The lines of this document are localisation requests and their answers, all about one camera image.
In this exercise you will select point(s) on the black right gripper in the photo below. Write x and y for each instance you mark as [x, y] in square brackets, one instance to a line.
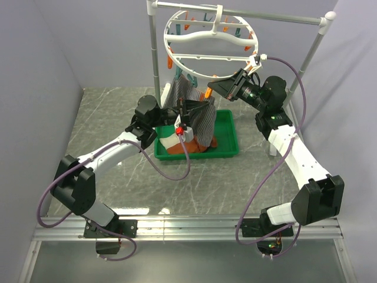
[231, 88]

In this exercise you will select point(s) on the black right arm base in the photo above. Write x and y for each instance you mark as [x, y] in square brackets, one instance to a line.
[257, 227]

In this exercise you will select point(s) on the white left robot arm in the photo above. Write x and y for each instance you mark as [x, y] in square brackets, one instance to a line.
[75, 179]

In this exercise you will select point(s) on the orange clothes peg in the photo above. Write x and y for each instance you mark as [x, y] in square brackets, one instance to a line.
[208, 93]
[187, 25]
[169, 62]

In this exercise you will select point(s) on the white round clip hanger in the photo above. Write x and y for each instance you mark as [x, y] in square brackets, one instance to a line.
[219, 28]

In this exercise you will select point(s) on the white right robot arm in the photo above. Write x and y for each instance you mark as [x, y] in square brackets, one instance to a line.
[320, 194]

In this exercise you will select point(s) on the green plastic tray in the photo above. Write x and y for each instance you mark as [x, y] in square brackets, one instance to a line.
[224, 132]

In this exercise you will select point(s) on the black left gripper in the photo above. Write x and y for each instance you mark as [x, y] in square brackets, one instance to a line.
[192, 108]

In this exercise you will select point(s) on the white grey drying rack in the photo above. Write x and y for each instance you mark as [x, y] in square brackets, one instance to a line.
[323, 23]

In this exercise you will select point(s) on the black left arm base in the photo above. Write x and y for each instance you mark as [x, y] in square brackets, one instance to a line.
[125, 227]

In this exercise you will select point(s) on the orange white underwear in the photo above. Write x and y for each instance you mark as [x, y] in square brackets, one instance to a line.
[173, 146]

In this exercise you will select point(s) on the aluminium mounting rail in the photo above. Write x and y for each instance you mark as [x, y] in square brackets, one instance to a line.
[178, 228]

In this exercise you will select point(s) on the grey striped boxer underwear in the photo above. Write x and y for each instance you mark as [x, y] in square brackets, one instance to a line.
[203, 123]

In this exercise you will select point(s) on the teal clothes peg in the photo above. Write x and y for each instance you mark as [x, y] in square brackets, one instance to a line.
[178, 73]
[193, 80]
[178, 29]

